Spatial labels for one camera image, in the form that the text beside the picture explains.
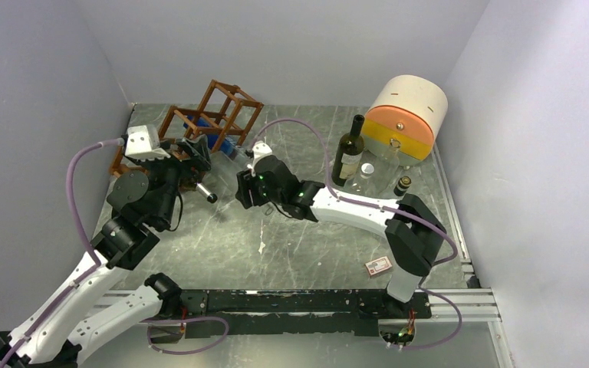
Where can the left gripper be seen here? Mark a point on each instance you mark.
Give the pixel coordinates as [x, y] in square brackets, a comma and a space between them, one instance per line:
[199, 157]

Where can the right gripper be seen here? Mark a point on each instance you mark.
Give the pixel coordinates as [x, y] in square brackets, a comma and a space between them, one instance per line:
[247, 182]

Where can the brown wooden wine rack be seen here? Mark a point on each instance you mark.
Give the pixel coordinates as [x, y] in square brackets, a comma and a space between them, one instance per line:
[225, 114]

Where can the green glass wine bottle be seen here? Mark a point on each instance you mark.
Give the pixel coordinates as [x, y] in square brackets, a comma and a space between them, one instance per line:
[204, 192]

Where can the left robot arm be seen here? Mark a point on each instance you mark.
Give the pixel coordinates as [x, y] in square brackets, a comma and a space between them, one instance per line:
[64, 332]

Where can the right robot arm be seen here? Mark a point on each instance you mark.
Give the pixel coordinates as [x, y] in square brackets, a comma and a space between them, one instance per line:
[411, 230]

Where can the white bottle cap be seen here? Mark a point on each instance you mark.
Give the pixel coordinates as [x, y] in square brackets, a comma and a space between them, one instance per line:
[367, 169]

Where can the clear glass bottle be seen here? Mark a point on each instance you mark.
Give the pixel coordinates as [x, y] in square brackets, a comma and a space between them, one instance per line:
[386, 166]

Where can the dark small bottle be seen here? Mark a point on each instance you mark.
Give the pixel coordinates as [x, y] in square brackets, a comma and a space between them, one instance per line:
[402, 186]

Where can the small red white box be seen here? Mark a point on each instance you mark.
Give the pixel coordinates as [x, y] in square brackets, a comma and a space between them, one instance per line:
[378, 266]

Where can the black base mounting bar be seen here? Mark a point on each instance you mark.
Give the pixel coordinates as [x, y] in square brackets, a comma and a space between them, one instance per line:
[315, 311]

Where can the cream orange cylindrical box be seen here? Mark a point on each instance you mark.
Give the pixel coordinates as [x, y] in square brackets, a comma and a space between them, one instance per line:
[410, 110]

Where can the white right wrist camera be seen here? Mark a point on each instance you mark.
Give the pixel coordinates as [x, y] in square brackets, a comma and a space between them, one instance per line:
[259, 151]

